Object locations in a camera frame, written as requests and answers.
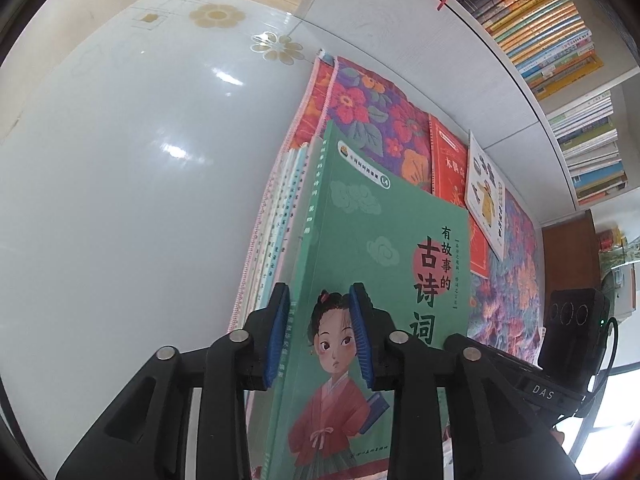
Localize green girl cover book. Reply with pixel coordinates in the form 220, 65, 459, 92
260, 120, 473, 480

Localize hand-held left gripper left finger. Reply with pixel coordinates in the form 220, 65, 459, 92
55, 282, 292, 480

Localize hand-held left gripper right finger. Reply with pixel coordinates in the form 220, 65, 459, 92
348, 282, 583, 480

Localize green leafy plant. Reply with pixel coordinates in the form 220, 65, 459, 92
600, 240, 640, 281

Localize white picture book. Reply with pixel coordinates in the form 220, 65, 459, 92
464, 129, 508, 261

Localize floral quilted blanket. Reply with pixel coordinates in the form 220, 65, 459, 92
227, 49, 546, 361

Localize white bookshelf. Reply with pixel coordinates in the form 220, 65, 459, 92
297, 0, 640, 226

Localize stack of thin books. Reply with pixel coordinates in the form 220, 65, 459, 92
227, 141, 326, 331

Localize brown wooden cabinet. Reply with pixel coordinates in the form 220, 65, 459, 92
541, 209, 603, 311

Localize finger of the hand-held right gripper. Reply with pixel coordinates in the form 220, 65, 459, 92
477, 346, 543, 381

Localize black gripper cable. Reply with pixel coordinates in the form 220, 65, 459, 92
582, 317, 621, 406

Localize row of colourful shelved books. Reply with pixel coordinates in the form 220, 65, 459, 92
475, 0, 631, 206

